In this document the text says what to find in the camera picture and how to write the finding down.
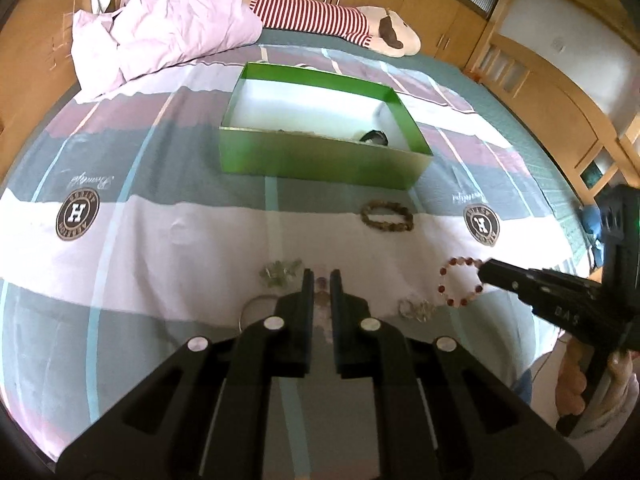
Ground silver metal bangle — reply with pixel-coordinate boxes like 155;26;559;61
238;294;279;333

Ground silver rhinestone chain bracelet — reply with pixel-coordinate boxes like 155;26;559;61
397;296;440;324

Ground red pink bead bracelet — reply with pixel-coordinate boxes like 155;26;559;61
437;256;486;309

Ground olive brown bead bracelet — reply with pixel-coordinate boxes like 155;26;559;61
360;199;416;233

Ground black strap wristwatch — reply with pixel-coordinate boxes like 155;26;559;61
359;130;388;146

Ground right hand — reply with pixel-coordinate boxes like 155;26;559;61
554;339;637;418

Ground wooden bed headboard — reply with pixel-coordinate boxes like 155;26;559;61
465;0;639;204

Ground green cardboard box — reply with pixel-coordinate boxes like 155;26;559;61
219;63;433;190

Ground striped plush doll pillow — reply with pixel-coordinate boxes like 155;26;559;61
243;0;422;58

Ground pink duvet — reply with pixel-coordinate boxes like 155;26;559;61
70;0;262;102

